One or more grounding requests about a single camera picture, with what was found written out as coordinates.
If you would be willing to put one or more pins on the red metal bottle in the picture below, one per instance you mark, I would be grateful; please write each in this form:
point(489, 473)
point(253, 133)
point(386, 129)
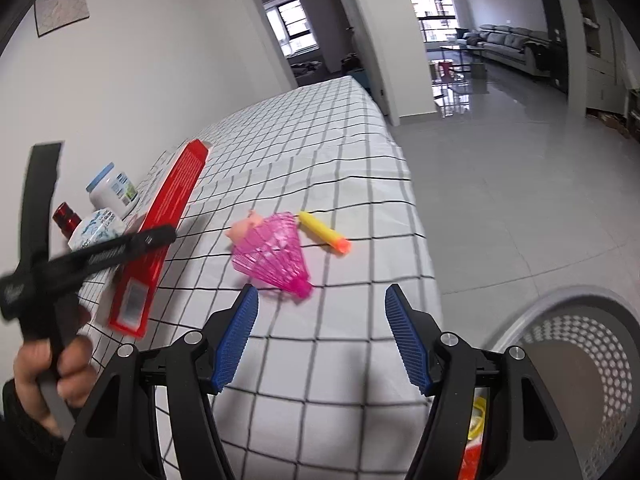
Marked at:
point(65, 217)

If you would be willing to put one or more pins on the dark coffee table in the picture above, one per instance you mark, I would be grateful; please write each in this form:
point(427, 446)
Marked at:
point(462, 55)

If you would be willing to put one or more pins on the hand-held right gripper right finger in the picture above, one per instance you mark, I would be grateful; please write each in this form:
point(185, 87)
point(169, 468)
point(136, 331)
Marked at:
point(407, 345)

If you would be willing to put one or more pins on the person's left hand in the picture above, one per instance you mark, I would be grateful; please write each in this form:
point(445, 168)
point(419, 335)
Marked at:
point(75, 375)

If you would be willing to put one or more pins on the wall picture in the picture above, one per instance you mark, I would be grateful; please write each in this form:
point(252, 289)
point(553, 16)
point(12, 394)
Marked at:
point(62, 4)

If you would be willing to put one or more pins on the white blue tissue pack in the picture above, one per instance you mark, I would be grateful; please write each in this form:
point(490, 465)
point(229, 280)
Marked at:
point(97, 225)

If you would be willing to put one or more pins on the red stool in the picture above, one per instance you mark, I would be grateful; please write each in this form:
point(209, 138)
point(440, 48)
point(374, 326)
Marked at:
point(444, 70)

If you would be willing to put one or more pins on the red plastic bag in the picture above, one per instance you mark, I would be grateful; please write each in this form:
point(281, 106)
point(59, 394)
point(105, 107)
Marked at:
point(472, 462)

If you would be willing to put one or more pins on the grey perforated waste basket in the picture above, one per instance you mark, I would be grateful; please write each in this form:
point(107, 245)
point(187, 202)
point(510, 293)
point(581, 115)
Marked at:
point(575, 360)

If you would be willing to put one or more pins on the yellow foam dart orange tip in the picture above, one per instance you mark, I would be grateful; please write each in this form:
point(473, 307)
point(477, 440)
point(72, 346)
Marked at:
point(320, 230)

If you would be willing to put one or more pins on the person's left forearm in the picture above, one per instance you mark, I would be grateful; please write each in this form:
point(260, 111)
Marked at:
point(20, 440)

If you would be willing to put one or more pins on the pink plastic cone toy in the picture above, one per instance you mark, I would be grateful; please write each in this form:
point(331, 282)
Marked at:
point(275, 255)

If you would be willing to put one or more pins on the black checked white tablecloth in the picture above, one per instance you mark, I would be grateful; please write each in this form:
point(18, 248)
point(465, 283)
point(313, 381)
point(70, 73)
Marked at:
point(325, 160)

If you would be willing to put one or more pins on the dark tall door panel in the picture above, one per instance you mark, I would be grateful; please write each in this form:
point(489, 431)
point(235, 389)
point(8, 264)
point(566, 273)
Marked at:
point(555, 35)

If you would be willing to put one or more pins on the pink pig figurine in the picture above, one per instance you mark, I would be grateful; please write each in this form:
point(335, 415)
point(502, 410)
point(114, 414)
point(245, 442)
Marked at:
point(242, 230)

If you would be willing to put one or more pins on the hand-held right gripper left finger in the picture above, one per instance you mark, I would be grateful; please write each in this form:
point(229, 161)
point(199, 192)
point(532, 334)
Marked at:
point(235, 345)

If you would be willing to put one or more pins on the grey sofa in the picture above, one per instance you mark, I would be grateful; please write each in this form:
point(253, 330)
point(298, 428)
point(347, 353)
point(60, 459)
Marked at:
point(510, 45)

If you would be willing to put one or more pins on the white jar with blue lid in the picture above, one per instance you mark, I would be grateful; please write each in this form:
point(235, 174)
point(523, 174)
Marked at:
point(112, 190)

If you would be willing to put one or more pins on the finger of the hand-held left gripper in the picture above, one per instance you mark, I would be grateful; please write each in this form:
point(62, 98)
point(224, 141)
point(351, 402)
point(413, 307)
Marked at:
point(115, 255)

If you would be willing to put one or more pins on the long red cardboard box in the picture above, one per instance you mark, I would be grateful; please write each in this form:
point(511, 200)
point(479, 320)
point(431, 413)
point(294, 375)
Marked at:
point(170, 195)

